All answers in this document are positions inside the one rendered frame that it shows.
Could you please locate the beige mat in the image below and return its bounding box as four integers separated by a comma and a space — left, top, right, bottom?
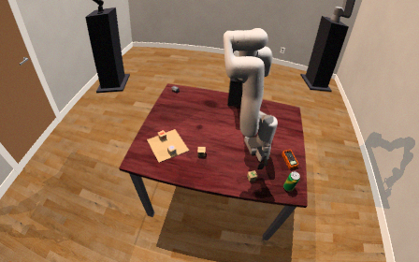
147, 129, 189, 163

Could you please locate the green drink can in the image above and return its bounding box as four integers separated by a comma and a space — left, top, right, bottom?
283, 171, 300, 191

